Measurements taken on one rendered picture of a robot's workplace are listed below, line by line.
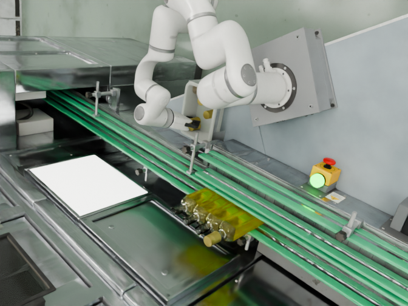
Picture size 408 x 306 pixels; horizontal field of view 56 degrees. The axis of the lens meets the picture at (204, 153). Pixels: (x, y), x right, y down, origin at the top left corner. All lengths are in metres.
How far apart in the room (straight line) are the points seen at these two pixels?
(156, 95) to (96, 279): 0.61
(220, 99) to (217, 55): 0.11
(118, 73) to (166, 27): 0.95
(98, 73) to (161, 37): 0.88
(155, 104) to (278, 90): 0.41
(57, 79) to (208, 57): 1.08
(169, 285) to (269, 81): 0.67
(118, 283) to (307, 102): 0.77
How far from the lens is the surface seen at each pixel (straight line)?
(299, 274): 1.39
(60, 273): 1.30
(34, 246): 1.41
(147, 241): 1.36
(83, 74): 2.04
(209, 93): 1.02
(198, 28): 1.07
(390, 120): 1.25
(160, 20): 1.24
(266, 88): 1.15
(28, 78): 1.92
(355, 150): 1.30
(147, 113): 1.33
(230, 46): 0.98
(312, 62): 1.22
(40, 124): 2.16
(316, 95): 1.19
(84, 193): 1.58
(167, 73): 2.38
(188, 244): 1.37
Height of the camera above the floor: 1.93
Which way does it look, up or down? 45 degrees down
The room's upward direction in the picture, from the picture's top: 106 degrees counter-clockwise
